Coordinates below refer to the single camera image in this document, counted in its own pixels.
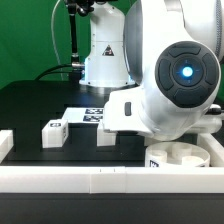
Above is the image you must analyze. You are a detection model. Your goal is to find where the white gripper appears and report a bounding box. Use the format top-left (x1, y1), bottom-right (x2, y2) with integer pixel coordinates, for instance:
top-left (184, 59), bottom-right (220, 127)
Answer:
top-left (102, 89), bottom-right (154, 137)

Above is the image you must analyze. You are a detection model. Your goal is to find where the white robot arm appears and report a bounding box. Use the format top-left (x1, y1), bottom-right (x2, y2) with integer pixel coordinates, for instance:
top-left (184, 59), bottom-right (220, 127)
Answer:
top-left (82, 0), bottom-right (224, 141)

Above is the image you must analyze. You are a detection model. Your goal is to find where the white sheet with tags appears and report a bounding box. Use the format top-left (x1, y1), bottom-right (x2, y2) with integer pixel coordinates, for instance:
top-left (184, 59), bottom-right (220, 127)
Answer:
top-left (62, 107), bottom-right (103, 124)

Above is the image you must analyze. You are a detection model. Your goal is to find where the black cable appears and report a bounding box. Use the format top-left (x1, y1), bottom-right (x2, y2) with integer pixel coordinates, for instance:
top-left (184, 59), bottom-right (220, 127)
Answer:
top-left (35, 63), bottom-right (84, 82)

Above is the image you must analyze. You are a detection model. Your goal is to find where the grey cable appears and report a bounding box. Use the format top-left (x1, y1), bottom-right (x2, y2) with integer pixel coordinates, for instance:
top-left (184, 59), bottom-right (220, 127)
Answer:
top-left (50, 0), bottom-right (65, 81)

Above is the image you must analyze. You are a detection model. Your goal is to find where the white U-shaped fence frame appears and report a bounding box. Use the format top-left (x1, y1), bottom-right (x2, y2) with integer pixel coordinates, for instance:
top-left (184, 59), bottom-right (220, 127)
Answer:
top-left (0, 130), bottom-right (224, 193)

